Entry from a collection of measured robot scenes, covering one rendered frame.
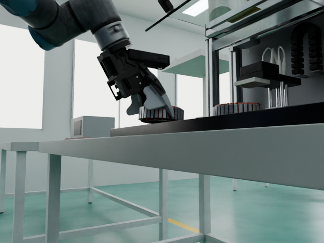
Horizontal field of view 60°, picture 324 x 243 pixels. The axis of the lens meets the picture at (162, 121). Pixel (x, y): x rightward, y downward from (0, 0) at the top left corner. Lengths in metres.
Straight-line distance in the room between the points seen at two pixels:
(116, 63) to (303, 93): 0.50
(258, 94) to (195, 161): 0.63
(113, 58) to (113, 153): 0.22
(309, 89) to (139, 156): 0.54
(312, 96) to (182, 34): 5.86
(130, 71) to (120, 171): 4.80
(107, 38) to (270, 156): 0.48
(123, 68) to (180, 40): 5.87
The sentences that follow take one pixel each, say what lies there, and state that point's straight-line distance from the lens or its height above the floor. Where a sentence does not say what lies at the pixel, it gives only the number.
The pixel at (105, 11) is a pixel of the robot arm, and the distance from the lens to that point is 0.66.
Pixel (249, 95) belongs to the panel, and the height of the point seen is 0.89.
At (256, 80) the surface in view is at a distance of 0.66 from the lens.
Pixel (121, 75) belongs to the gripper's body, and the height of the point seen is 0.88.
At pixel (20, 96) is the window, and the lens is 4.99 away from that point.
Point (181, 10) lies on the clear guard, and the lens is 0.74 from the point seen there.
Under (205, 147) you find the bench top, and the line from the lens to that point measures 0.32.
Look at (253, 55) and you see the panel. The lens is 0.98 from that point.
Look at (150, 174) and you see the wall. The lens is 5.69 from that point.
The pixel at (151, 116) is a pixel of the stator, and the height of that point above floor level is 0.80.
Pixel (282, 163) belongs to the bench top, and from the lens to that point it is 0.26.
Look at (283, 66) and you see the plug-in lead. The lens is 0.77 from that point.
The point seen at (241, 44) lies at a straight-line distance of 0.89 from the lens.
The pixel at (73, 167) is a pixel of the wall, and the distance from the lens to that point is 5.09.
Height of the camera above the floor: 0.73
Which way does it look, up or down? 5 degrees up
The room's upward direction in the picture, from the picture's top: straight up
